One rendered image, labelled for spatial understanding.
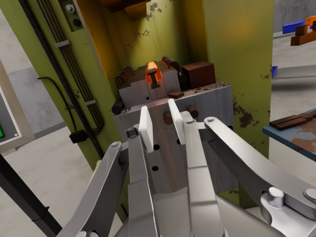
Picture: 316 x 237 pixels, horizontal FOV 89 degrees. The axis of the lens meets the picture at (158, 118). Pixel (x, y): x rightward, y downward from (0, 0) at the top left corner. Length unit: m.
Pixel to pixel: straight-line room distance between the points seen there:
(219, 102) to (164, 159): 0.27
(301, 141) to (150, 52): 0.80
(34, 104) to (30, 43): 3.21
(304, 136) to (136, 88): 0.50
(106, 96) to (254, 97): 0.65
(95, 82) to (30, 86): 3.26
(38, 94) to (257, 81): 3.71
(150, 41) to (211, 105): 0.60
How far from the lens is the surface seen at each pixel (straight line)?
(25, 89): 3.95
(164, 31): 1.01
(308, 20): 0.69
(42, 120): 4.03
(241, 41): 0.76
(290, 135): 0.58
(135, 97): 0.55
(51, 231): 0.91
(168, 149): 0.58
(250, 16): 0.77
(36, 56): 0.79
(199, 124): 0.16
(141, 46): 1.01
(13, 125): 0.56
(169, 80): 0.54
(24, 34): 0.80
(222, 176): 0.72
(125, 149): 0.16
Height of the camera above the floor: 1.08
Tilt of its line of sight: 24 degrees down
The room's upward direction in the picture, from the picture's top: 16 degrees counter-clockwise
